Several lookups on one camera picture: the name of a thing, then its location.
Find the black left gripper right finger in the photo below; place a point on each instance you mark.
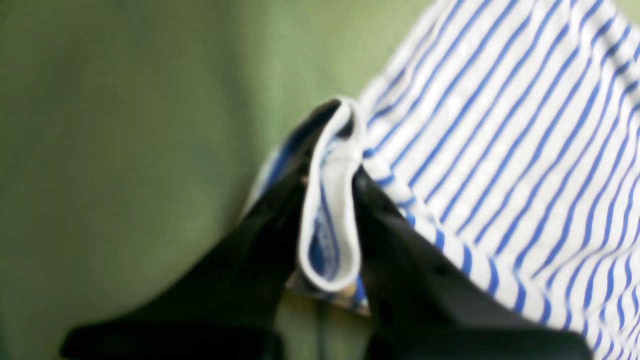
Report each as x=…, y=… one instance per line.
x=423, y=308

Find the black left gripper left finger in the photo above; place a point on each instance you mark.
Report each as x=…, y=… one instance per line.
x=224, y=307

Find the blue white striped t-shirt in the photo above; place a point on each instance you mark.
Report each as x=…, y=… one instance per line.
x=506, y=132

